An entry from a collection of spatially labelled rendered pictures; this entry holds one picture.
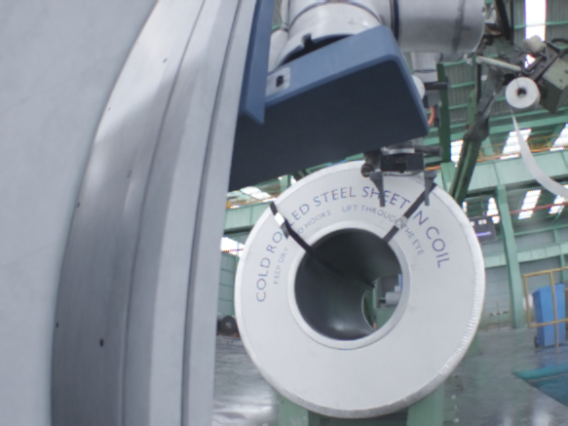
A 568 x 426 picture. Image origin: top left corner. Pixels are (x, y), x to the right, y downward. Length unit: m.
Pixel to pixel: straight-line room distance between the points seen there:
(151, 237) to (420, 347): 1.19
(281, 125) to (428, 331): 1.08
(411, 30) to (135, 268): 0.49
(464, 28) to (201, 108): 0.43
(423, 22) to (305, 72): 0.24
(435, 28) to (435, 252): 0.99
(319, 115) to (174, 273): 0.25
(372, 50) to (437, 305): 1.11
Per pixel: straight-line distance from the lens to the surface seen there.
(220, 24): 0.38
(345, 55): 0.36
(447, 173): 6.61
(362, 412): 1.40
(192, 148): 0.26
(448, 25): 0.56
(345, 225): 1.46
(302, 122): 0.40
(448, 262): 1.35
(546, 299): 5.48
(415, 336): 1.33
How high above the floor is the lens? 0.56
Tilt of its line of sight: 21 degrees up
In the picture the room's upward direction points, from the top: 2 degrees clockwise
